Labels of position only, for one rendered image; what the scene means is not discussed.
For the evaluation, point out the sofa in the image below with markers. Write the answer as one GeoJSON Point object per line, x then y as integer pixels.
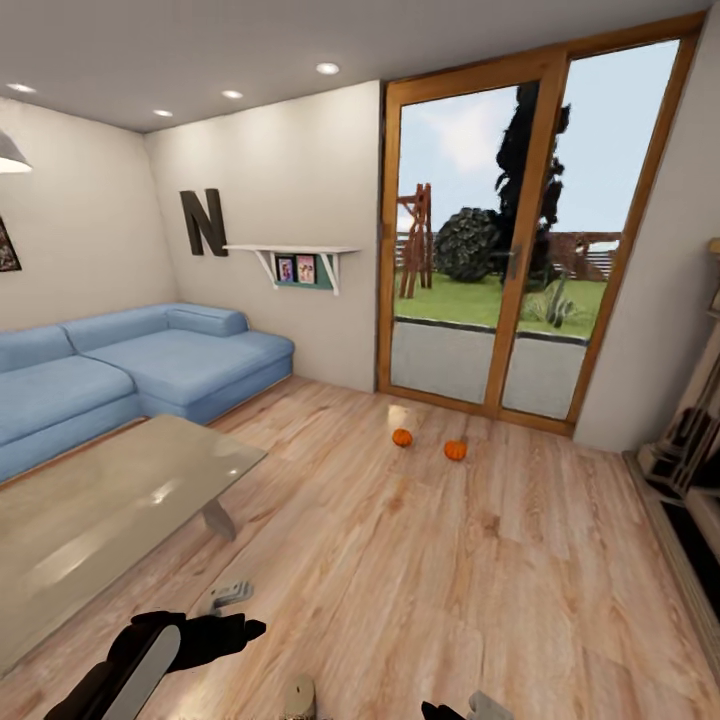
{"type": "Point", "coordinates": [69, 385]}

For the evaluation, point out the decorative sign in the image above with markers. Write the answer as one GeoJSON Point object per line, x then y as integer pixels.
{"type": "Point", "coordinates": [198, 222]}

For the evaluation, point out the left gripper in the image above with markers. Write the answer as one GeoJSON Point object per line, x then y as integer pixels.
{"type": "Point", "coordinates": [225, 636]}

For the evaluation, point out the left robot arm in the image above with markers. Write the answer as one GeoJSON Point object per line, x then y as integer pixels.
{"type": "Point", "coordinates": [157, 643]}

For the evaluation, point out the pillar candle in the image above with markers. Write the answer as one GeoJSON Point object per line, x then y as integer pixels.
{"type": "Point", "coordinates": [299, 699]}

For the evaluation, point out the door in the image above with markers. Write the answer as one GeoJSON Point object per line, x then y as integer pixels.
{"type": "Point", "coordinates": [512, 192]}

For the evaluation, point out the pumpkin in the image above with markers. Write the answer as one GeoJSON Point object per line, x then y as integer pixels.
{"type": "Point", "coordinates": [455, 450]}
{"type": "Point", "coordinates": [402, 437]}

